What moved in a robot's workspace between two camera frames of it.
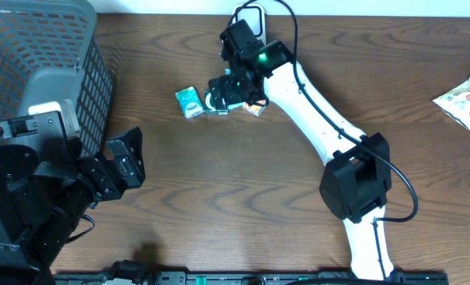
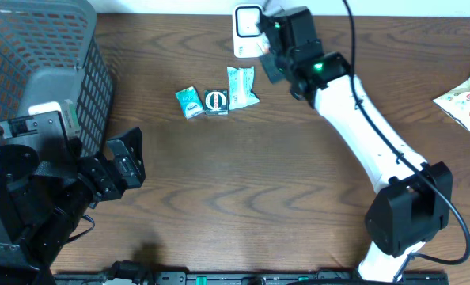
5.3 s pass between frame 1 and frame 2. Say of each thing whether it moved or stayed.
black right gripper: moved
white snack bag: stayed
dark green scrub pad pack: stayed
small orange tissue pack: moved
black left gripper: stayed
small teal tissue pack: stayed
